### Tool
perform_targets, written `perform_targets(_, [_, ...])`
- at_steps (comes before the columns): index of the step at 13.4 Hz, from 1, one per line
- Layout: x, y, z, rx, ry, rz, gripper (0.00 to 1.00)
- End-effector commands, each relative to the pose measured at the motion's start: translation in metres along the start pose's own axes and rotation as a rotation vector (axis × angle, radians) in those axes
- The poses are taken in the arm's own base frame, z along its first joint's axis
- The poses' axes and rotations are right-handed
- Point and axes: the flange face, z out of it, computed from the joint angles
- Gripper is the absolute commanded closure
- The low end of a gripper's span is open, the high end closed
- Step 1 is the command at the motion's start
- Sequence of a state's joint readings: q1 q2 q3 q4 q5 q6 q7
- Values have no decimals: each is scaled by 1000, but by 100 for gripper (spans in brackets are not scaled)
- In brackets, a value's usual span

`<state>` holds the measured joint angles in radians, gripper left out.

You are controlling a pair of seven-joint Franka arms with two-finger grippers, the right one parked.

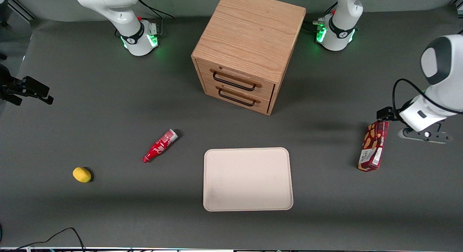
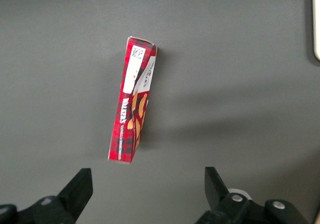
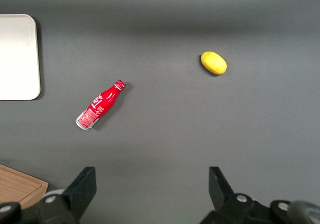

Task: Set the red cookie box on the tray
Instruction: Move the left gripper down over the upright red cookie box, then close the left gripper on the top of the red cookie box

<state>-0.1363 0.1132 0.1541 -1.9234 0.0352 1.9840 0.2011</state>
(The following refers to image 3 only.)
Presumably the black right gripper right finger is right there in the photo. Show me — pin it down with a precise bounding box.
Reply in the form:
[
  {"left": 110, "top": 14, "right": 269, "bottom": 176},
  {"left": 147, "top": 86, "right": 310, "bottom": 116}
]
[{"left": 199, "top": 166, "right": 273, "bottom": 224}]

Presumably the beige rectangular tray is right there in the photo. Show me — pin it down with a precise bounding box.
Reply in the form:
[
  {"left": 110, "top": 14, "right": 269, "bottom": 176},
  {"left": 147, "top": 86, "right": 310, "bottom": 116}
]
[{"left": 0, "top": 13, "right": 42, "bottom": 101}]

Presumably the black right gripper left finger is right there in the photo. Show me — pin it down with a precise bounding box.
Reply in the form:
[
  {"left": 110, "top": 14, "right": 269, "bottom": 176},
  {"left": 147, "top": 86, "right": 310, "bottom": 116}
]
[{"left": 37, "top": 166, "right": 97, "bottom": 224}]

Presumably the yellow lemon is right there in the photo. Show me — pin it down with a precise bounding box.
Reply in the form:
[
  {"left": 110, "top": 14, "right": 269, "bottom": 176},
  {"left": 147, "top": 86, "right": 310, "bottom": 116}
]
[{"left": 200, "top": 50, "right": 228, "bottom": 75}]

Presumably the wooden drawer cabinet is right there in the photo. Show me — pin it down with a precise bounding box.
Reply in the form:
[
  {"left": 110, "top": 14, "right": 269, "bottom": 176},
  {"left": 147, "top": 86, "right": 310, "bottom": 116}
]
[{"left": 0, "top": 163, "right": 50, "bottom": 208}]

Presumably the red cola bottle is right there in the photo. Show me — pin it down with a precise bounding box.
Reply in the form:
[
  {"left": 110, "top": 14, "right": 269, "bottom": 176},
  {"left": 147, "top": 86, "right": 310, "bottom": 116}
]
[{"left": 75, "top": 79, "right": 127, "bottom": 131}]

